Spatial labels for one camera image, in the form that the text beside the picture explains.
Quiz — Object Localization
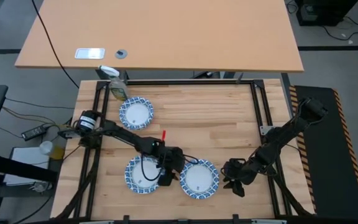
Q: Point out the thin black floor cable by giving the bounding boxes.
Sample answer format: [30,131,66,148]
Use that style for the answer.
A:
[321,15,358,41]

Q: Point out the black computer case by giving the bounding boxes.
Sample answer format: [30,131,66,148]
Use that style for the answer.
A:
[295,0,358,27]

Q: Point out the light orange wooden desk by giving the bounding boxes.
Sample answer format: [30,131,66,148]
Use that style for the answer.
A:
[14,0,305,73]

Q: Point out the white rectangular desk plate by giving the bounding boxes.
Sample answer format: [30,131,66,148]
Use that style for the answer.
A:
[74,47,106,60]

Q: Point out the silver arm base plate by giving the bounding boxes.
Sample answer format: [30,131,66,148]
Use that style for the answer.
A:
[259,125,275,136]

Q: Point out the white label strip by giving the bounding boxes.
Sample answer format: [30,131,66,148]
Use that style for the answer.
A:
[252,219,287,224]

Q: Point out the long black cable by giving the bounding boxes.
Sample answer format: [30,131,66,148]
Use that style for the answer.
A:
[30,0,80,90]

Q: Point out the black horizontal beam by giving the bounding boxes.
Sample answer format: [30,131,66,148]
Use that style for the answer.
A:
[0,151,58,183]

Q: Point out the white flat box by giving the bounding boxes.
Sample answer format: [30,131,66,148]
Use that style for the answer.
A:
[4,146,51,187]

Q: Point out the clear spray bottle white head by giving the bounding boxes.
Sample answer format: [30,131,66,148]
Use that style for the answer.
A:
[99,65,129,102]

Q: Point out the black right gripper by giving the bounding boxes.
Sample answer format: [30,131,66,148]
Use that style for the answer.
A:
[221,159,257,190]

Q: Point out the black desk foot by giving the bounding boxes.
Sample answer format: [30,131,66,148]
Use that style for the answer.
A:
[193,70,222,79]

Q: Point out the thin dark floor cable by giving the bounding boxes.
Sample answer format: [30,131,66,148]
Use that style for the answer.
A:
[4,98,76,110]

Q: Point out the black aluminium table frame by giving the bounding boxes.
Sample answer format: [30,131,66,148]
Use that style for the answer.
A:
[54,79,315,224]

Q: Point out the blue patterned white paper bowl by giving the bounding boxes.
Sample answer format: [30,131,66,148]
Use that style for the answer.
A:
[179,159,221,200]
[124,154,165,195]
[118,96,155,131]

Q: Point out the black power adapter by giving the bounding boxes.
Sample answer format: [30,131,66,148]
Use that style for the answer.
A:
[21,123,50,141]

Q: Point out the clear bottle with yellow liquid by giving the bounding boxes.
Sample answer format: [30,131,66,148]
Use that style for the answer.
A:
[39,140,65,160]

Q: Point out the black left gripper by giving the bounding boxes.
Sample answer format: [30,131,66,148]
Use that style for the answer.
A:
[157,146,186,187]

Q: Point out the black mat with hazard stripes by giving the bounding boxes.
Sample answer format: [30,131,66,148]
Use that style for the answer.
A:
[288,84,358,221]

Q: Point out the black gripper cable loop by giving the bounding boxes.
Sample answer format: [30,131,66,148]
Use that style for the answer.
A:
[140,154,164,182]

